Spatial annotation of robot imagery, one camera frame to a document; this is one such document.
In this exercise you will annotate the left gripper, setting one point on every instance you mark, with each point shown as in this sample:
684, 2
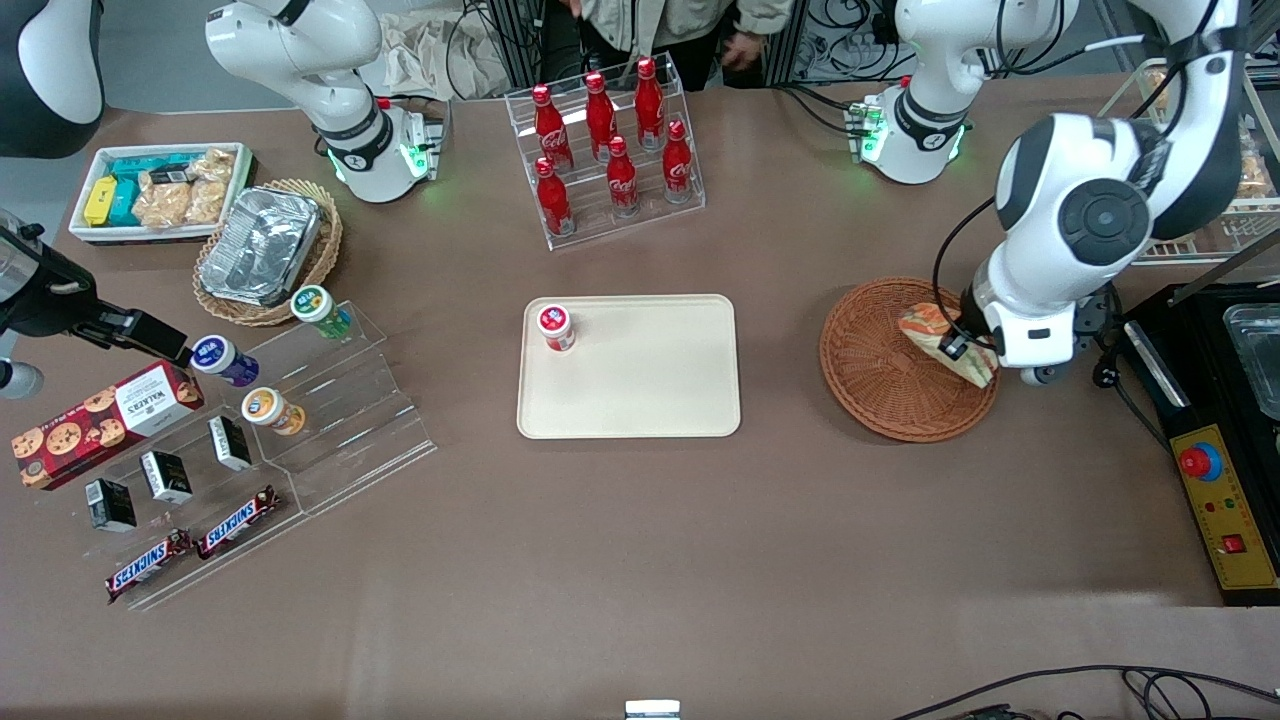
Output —
971, 309

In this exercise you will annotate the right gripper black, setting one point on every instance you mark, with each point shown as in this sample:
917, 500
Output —
45, 301

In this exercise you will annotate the sandwich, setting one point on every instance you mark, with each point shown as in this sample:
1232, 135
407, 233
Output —
935, 335

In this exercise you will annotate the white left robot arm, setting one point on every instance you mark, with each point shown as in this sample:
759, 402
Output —
1100, 215

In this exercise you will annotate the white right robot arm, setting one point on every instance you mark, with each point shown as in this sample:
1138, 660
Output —
330, 60

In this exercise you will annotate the brown wicker basket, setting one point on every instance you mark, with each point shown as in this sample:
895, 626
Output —
880, 380

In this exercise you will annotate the aluminium foil tray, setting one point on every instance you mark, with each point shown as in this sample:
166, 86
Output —
260, 245

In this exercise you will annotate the light wicker basket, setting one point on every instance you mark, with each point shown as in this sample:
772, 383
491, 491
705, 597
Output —
325, 250

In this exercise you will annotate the beige plastic tray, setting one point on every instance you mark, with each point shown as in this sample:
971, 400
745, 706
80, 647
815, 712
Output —
640, 380

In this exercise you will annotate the person bare hand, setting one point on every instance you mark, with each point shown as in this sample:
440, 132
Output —
743, 50

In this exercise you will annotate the purple-lid cup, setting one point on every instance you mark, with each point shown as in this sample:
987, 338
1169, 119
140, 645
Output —
222, 360

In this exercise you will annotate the Walkers red shortbread box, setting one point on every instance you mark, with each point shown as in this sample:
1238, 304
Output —
100, 420

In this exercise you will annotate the white plastic bin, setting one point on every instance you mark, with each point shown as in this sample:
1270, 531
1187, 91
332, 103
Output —
85, 232

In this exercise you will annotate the teal snack box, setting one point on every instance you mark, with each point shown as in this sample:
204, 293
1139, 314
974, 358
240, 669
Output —
126, 203
140, 163

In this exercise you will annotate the yellow snack box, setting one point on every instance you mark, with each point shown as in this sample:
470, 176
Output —
100, 200

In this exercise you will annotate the small black carton box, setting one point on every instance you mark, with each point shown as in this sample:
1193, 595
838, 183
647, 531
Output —
230, 442
166, 477
110, 504

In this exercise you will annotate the orange-lid cup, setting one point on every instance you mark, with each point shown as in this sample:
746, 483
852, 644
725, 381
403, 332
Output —
270, 410

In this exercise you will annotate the green-lid cup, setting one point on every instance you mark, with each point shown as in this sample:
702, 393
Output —
318, 308

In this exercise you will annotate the Snickers chocolate bar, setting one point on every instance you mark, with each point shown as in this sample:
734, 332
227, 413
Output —
238, 522
148, 566

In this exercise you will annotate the clear acrylic stepped stand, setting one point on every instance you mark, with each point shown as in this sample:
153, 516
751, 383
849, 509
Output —
350, 420

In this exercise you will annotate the black machine housing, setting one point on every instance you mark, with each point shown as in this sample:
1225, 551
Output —
1190, 360

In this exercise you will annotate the red emergency stop button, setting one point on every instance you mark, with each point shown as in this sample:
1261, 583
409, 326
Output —
1200, 461

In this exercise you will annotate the grey metal bar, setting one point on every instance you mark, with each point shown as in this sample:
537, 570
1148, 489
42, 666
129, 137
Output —
1225, 268

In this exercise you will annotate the shiny metal pan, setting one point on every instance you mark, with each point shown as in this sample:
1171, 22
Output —
1260, 350

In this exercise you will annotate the yellow control box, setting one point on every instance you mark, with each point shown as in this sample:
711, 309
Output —
1225, 510

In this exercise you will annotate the red Coca-Cola bottle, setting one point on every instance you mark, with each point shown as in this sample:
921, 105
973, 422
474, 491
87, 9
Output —
553, 200
622, 180
648, 98
550, 128
678, 165
600, 112

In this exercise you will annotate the packed bread roll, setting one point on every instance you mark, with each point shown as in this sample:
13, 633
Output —
1255, 178

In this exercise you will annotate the clear acrylic bottle stand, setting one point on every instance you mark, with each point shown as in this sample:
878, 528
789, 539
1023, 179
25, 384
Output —
600, 226

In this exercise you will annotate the crumpled white plastic bag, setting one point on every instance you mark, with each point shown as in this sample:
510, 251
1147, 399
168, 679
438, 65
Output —
420, 60

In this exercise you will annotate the red-lid white cup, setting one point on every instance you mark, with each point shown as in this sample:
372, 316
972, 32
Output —
556, 327

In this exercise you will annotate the person standing behind table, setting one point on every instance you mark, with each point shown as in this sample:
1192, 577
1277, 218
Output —
660, 20

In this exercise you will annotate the small white device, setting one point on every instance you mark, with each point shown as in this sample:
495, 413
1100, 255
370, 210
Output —
652, 710

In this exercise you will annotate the black aluminium frame post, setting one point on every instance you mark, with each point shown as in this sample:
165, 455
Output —
520, 40

